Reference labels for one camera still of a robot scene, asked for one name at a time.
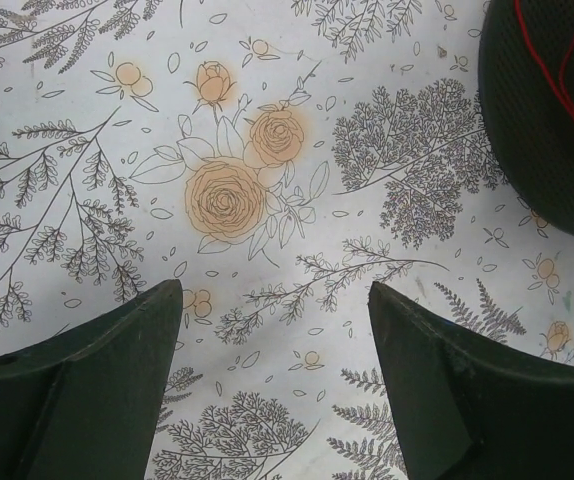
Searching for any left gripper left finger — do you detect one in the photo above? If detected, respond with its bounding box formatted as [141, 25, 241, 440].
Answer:
[0, 280, 183, 479]

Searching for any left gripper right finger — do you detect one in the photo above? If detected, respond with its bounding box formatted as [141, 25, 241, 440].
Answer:
[368, 283, 574, 479]

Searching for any red thin cable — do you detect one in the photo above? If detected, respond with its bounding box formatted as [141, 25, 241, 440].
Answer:
[514, 0, 574, 156]

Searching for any black cable spool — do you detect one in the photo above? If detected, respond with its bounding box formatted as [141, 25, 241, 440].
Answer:
[478, 0, 574, 236]

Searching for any floral table mat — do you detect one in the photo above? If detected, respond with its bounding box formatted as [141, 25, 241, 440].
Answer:
[0, 1, 574, 479]

